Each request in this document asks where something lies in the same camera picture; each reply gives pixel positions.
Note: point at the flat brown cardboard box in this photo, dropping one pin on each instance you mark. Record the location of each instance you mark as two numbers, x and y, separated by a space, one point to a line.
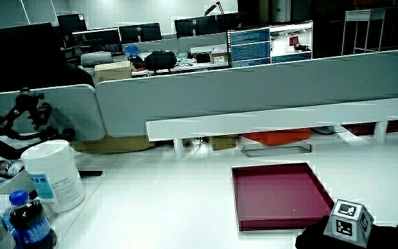
112 144

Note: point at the short grey partition panel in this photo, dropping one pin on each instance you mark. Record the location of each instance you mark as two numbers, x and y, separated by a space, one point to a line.
71 110

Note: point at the long grey partition panel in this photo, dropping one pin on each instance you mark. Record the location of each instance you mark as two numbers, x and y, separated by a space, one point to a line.
254 86

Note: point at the person's right hand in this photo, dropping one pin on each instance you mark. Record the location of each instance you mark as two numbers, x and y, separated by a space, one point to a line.
314 238

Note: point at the black desk lamp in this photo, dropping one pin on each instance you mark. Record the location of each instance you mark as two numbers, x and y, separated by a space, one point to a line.
213 7

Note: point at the white desktop shelf riser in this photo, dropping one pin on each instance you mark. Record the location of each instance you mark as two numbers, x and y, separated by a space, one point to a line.
275 119

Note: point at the grey background partition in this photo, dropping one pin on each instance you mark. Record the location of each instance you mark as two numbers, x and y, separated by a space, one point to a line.
199 42

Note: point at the white metal rack frame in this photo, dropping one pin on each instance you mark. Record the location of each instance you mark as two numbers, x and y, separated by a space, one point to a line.
365 15

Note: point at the small brown cardboard box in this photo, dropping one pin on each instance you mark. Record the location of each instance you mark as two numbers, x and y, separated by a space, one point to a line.
224 142

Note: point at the white desk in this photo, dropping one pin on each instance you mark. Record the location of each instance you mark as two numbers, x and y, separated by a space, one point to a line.
171 207

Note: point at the white cylinder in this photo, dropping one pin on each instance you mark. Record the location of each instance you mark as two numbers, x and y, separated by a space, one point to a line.
281 10

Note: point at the black bag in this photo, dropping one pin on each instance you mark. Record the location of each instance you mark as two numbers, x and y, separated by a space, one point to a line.
160 59

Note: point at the blue container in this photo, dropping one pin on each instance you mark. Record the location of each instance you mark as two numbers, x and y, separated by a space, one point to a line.
131 50

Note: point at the dark red box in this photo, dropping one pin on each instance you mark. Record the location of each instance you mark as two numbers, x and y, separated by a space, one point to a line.
361 128

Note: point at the large black monitor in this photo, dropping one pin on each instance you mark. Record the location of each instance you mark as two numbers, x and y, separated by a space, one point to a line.
19 58

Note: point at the small labelled cardboard box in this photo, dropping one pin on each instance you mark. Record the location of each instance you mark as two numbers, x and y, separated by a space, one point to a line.
219 57

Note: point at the white wipes canister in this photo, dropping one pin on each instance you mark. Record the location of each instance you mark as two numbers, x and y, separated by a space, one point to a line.
55 173

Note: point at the clear flat tray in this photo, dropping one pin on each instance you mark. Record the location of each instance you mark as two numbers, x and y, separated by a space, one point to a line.
276 150

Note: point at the grey cushion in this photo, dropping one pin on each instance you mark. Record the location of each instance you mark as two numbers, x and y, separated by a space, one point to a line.
96 58

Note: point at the tan cardboard box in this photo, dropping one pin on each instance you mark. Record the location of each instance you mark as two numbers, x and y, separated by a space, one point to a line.
112 72

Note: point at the cola bottle blue cap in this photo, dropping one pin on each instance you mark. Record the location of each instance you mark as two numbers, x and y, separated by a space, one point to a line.
29 221

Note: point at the maroon square tray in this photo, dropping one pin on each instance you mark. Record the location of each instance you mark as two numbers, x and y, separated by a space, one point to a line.
278 195

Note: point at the orange flat box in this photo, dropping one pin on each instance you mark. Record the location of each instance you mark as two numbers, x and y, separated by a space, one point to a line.
276 136

